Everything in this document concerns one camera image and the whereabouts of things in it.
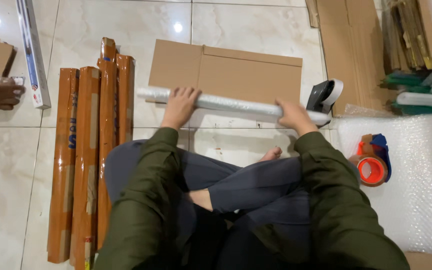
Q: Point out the person's right hand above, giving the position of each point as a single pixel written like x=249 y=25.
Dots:
x=296 y=118

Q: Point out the bubble-wrapped long tube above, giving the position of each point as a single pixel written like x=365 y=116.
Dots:
x=231 y=103

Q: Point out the person's legs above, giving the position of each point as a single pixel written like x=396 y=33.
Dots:
x=238 y=187

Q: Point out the brown cardboard piece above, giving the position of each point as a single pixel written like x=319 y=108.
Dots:
x=431 y=261

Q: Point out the long orange wrapped package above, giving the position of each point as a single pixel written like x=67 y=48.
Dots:
x=108 y=48
x=86 y=168
x=125 y=97
x=63 y=168
x=106 y=123

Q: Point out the heap of folded cardboard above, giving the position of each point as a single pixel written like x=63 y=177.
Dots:
x=411 y=33

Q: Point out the flat brown cardboard sheet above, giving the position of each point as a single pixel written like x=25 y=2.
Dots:
x=238 y=75

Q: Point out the orange blue tape dispenser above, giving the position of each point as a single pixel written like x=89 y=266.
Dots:
x=372 y=165

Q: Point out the stack of flat cardboard sheets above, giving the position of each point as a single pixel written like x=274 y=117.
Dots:
x=351 y=56

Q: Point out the heap of green items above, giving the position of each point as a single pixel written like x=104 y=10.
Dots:
x=407 y=80

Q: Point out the person's right fingers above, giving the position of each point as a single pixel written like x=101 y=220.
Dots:
x=284 y=105

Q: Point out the clear bubble wrap sheet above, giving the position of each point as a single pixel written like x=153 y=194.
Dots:
x=414 y=180

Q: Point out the small bubble-wrapped tube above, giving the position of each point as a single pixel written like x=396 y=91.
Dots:
x=426 y=99

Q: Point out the black tape dispenser white tape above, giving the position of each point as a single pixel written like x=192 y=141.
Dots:
x=323 y=95

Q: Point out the long white blue-printed box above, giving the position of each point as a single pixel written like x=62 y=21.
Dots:
x=33 y=56

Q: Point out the person's left hand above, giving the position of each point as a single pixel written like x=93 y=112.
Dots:
x=180 y=108

